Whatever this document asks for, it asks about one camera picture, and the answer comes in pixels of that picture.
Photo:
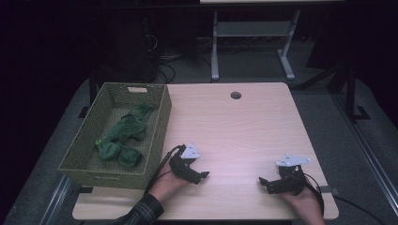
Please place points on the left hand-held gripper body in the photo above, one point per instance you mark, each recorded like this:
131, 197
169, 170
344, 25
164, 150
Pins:
184, 165

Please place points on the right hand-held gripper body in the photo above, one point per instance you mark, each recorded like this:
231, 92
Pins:
291, 181

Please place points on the green woven basket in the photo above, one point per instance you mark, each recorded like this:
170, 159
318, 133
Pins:
94, 125

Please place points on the person's left hand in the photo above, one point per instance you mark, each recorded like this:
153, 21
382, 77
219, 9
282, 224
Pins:
165, 186

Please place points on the person's right hand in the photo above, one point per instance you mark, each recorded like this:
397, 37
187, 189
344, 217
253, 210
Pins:
308, 204

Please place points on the grey table clamp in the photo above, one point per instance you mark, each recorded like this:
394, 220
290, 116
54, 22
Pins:
86, 190
328, 189

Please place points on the black metal stand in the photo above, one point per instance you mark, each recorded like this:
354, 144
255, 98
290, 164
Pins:
350, 93

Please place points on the grey metal stand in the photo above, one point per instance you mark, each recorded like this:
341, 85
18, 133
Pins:
253, 28

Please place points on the metal floor rail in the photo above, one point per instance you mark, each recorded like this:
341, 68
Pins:
370, 153
58, 197

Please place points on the black floor bracket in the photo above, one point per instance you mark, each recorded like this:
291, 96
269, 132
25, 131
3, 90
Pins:
84, 112

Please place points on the black post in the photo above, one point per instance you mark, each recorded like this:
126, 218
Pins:
93, 90

